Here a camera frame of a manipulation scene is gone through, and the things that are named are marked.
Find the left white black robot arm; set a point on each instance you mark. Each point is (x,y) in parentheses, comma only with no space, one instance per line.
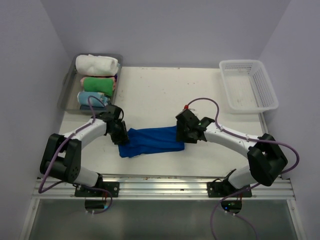
(62,158)

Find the white towel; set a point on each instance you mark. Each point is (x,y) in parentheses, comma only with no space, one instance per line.
(97,66)

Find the grey plastic tray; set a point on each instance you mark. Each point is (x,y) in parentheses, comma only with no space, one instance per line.
(71,86)

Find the pink rolled towel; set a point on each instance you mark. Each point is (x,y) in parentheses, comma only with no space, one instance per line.
(81,81)

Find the blue cloud pattern towel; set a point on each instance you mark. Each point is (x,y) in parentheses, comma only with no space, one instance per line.
(96,99)

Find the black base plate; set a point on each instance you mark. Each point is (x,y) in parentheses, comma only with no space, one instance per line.
(220,189)
(103,190)

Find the aluminium mounting rail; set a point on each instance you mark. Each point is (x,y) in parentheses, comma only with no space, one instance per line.
(188,188)

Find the white plastic basket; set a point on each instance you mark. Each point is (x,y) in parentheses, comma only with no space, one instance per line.
(248,87)

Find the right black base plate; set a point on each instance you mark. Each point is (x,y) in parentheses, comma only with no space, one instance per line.
(220,189)

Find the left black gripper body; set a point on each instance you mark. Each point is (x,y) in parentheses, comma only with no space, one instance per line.
(116,135)

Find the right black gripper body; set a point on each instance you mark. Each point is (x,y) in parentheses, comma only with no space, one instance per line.
(188,138)

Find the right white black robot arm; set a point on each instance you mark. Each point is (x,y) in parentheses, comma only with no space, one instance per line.
(265,158)

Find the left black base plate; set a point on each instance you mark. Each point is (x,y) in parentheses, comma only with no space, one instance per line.
(103,190)

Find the green rolled towel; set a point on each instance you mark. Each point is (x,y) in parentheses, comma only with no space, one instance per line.
(96,85)

